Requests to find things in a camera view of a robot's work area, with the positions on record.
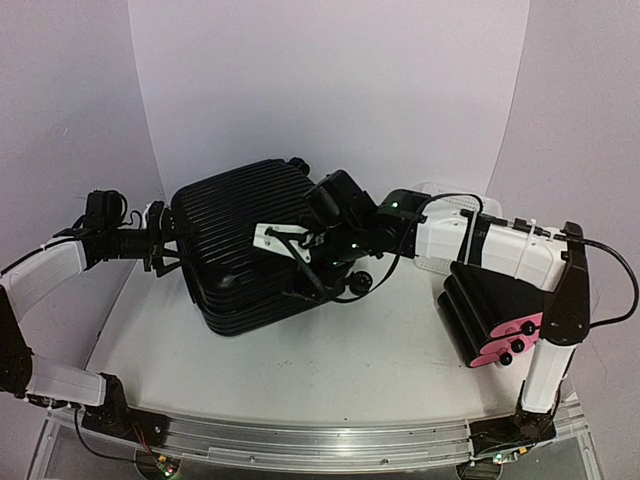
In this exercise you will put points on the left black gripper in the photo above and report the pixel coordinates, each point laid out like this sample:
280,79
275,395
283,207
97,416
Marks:
156,242

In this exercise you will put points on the black ribbed hard-shell suitcase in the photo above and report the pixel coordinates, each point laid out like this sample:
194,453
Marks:
237,286

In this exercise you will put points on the black pouch with pink end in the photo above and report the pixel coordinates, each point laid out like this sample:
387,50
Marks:
492,291

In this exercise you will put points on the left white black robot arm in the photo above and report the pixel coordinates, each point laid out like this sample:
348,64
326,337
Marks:
106,231

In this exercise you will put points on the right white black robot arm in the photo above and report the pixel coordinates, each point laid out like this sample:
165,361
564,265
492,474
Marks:
552,261

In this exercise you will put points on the white perforated plastic basket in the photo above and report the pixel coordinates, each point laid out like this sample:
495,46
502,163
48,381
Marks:
439,238

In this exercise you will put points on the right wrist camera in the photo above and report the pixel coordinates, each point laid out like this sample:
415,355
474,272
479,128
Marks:
291,241

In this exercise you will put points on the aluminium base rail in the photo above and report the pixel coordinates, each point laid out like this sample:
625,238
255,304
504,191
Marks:
335,449

